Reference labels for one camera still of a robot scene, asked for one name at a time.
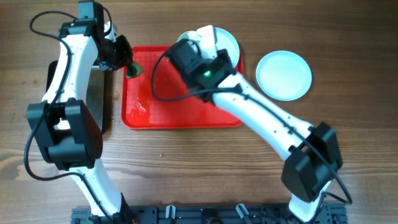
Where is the green yellow sponge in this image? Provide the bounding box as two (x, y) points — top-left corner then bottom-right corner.
(126, 62), (143, 79)

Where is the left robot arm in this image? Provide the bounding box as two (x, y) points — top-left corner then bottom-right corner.
(26, 1), (142, 223)

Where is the black water basin tray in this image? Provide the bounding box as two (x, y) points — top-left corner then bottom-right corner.
(41, 60), (106, 133)

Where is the white plate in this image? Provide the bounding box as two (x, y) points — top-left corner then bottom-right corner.
(256, 50), (312, 101)
(177, 27), (240, 68)

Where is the red plastic tray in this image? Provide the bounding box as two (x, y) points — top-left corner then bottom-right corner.
(121, 45), (242, 129)

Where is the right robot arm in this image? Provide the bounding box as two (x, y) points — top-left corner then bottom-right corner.
(165, 39), (343, 223)

